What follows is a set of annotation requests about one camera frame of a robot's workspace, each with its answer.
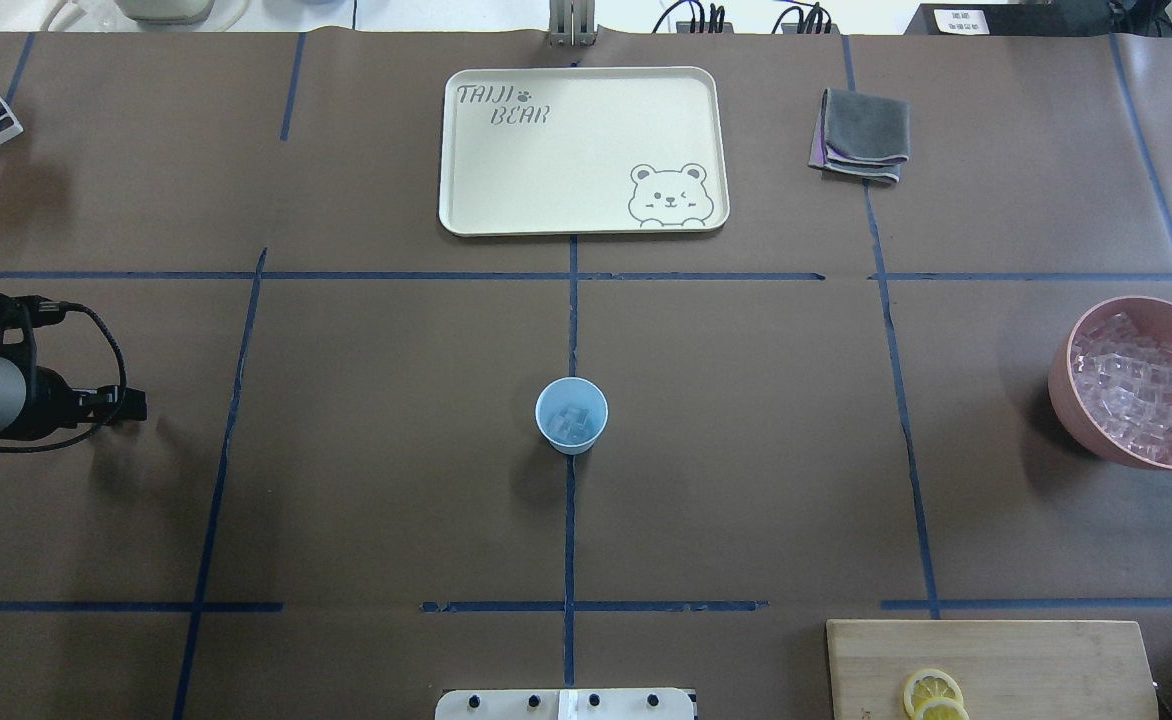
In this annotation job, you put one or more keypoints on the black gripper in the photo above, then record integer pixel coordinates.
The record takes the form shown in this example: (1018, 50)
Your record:
(49, 402)

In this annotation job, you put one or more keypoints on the clear ice cube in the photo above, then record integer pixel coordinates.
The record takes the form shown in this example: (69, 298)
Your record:
(577, 424)
(554, 432)

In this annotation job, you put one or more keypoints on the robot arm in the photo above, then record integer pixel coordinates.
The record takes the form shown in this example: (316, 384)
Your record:
(16, 396)

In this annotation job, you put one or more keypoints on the light blue cup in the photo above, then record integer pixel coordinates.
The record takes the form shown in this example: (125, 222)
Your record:
(572, 391)

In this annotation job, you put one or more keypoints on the pile of clear ice cubes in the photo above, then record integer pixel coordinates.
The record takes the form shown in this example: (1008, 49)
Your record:
(1124, 379)

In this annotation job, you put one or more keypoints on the cream bear tray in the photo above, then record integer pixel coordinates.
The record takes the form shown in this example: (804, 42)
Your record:
(582, 150)

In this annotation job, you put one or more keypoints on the grey folded cloth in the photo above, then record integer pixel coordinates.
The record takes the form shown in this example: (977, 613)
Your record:
(861, 135)

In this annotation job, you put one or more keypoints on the lemon slice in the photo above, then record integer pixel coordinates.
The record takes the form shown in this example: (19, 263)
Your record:
(927, 683)
(941, 708)

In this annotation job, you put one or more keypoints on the wooden cutting board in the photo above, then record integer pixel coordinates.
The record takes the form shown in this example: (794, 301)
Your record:
(1005, 669)

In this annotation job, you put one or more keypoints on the pink bowl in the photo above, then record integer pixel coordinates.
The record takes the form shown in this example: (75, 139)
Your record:
(1149, 314)

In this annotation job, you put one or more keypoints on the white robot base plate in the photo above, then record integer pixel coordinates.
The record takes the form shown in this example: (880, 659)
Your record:
(568, 703)

